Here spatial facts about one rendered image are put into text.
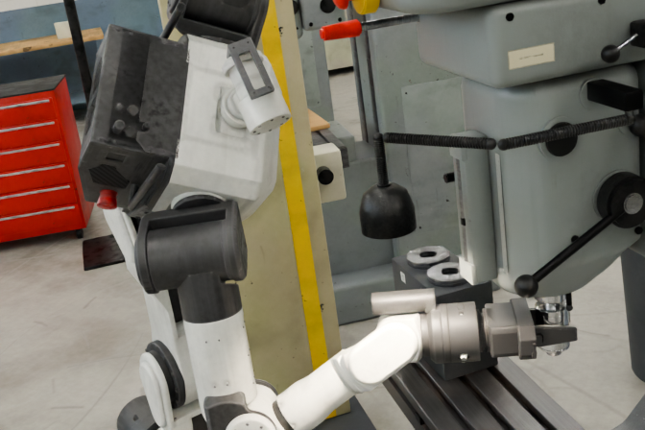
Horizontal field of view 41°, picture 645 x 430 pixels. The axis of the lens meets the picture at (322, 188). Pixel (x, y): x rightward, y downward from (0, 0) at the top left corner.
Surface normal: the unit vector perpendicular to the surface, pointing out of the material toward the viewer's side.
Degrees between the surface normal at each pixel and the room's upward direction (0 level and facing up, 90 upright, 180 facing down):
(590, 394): 0
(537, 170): 90
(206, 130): 58
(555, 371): 0
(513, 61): 90
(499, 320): 1
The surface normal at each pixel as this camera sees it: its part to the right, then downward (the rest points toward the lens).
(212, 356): 0.02, 0.22
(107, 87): 0.47, -0.33
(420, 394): -0.13, -0.94
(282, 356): 0.28, 0.27
